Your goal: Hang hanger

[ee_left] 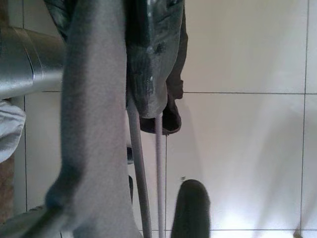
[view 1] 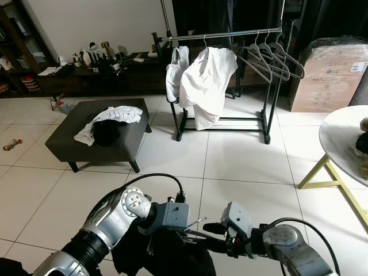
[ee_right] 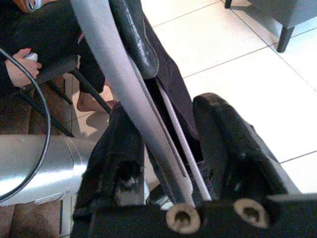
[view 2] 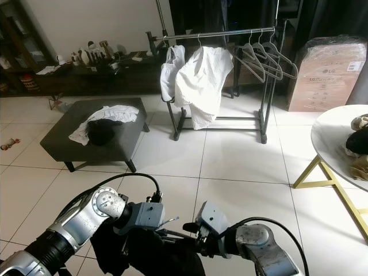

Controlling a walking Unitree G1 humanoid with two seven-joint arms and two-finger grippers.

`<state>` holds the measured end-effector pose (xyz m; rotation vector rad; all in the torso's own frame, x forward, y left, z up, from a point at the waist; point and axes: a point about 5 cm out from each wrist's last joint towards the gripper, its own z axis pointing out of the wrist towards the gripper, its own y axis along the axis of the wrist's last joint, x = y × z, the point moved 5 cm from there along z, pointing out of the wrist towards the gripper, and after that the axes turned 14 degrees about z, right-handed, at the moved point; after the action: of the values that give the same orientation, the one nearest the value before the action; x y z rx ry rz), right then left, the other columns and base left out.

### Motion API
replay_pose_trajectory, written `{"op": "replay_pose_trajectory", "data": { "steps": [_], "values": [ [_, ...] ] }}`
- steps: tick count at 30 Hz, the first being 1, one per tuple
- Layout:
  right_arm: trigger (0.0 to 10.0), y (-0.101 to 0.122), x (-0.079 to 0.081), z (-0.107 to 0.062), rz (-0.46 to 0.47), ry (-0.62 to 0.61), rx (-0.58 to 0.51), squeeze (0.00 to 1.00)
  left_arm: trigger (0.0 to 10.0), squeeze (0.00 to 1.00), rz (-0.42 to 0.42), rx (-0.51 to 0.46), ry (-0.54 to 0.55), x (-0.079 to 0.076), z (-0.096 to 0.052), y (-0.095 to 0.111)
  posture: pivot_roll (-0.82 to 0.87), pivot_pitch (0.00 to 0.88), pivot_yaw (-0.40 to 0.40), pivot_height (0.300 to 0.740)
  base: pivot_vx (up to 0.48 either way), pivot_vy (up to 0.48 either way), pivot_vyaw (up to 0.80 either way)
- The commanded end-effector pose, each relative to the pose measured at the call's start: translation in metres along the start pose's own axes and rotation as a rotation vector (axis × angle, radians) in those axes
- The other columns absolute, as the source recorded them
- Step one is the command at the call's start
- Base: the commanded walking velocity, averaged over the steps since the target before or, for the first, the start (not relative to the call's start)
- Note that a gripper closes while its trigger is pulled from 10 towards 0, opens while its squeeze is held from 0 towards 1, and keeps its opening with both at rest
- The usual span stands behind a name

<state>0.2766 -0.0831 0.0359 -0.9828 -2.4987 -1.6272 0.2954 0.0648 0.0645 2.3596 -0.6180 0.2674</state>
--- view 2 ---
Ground round white gold-legged table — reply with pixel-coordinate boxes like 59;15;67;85
293;105;368;242

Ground gold table lamp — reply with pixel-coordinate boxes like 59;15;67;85
99;40;113;59

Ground black crumpled garment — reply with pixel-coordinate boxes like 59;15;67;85
344;131;368;157

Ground red white woven basket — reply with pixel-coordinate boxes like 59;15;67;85
20;74;41;93

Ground large black garment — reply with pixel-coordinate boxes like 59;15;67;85
90;221;205;276

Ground white paper sheets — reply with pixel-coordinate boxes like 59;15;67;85
36;66;62;75

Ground dark grey ottoman bench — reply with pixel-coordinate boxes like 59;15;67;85
40;98;149;173

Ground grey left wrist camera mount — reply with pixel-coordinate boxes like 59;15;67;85
115;200;166;235

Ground wrapped brown cardboard box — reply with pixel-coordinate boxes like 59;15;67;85
287;36;368;113

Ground grey plastic clothes hanger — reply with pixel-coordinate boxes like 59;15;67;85
231;29;269;85
241;29;284;82
158;217;208;249
253;27;300;79

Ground small white top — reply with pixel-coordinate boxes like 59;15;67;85
160;45;186;103

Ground dark wooden bookshelf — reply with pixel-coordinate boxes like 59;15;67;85
0;0;52;95

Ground white quilted shirt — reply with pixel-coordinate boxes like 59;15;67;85
174;46;233;131

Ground red white floor toy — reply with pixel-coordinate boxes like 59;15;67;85
1;138;21;151

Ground white printed garment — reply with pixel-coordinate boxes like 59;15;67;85
69;105;140;146

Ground beige crumpled garment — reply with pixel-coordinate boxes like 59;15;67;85
351;114;368;132
348;155;368;180

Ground dark wooden low console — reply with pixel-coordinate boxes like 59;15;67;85
0;53;173;98

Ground black metal clothes rack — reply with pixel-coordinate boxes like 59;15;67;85
145;0;288;144

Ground black garment with blue label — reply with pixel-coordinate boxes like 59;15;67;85
86;121;117;146

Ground white egg-shaped robot toy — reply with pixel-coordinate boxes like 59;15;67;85
79;48;91;65

